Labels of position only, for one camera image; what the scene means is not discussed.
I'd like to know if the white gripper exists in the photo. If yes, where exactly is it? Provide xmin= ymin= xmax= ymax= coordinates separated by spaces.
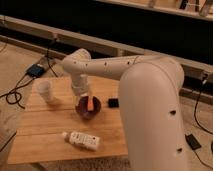
xmin=71 ymin=75 xmax=90 ymax=99

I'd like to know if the orange pepper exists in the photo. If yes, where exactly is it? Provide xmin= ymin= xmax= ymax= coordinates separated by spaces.
xmin=87 ymin=96 xmax=94 ymax=111

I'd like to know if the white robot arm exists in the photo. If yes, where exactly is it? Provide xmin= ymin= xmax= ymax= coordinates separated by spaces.
xmin=62 ymin=49 xmax=189 ymax=171

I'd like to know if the dark ceramic bowl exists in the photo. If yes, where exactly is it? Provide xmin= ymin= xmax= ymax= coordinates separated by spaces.
xmin=75 ymin=96 xmax=101 ymax=120

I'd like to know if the small black box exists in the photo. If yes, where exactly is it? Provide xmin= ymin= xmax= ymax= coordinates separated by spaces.
xmin=108 ymin=98 xmax=119 ymax=108

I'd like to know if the black power adapter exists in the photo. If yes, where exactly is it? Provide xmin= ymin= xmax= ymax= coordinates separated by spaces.
xmin=26 ymin=64 xmax=45 ymax=78

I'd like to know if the white plastic bottle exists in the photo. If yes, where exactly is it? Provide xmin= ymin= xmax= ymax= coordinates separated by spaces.
xmin=62 ymin=131 xmax=100 ymax=151

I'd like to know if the wooden table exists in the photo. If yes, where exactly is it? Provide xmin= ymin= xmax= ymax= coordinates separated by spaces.
xmin=8 ymin=77 xmax=127 ymax=164

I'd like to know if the long wooden beam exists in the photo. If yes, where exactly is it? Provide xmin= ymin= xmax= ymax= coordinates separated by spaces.
xmin=0 ymin=14 xmax=213 ymax=81

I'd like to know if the black floor adapter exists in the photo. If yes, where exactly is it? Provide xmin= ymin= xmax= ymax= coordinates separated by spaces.
xmin=185 ymin=134 xmax=201 ymax=150

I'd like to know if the black floor cable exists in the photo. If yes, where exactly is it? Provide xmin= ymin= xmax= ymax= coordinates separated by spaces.
xmin=183 ymin=79 xmax=213 ymax=168

